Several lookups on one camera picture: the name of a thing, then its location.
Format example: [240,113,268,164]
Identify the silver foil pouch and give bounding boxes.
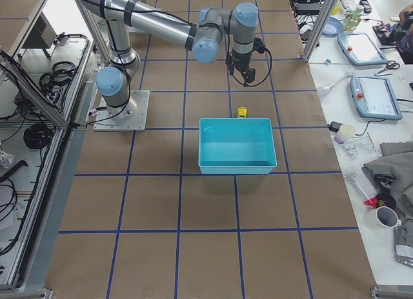
[394,226,412,268]

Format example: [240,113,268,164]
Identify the black scissors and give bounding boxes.
[374,60,400,76]

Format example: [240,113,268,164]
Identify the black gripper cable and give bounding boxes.
[232,43,274,88]

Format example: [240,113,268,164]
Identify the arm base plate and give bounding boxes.
[93,90,150,132]

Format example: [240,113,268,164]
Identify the lower teach pendant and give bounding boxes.
[350,76,403,121]

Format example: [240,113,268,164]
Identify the turquoise plastic storage bin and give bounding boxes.
[198,118,277,175]

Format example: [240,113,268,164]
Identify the upper teach pendant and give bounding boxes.
[337,33,388,66]

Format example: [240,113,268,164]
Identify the grey cloth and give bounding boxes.
[362,141,412,220]

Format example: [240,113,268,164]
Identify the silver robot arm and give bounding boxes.
[77,0,258,121]

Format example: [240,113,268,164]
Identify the yellow toy beetle car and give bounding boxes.
[237,107,248,118]

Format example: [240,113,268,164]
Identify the blue plate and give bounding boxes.
[322,17,343,37]

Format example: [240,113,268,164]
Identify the aluminium frame post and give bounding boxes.
[301,0,337,63]

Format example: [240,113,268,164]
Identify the black coiled cable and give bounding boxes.
[24,121,54,150]

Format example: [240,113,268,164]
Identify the white mug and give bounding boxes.
[363,206,401,230]

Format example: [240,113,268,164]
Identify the white paper cup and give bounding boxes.
[334,124,356,144]

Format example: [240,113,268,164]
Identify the grey control box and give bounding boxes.
[18,12,57,57]

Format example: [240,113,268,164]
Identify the teach pendant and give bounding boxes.
[337,33,388,66]
[350,76,403,121]

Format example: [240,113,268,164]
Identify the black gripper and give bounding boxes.
[225,52,256,87]

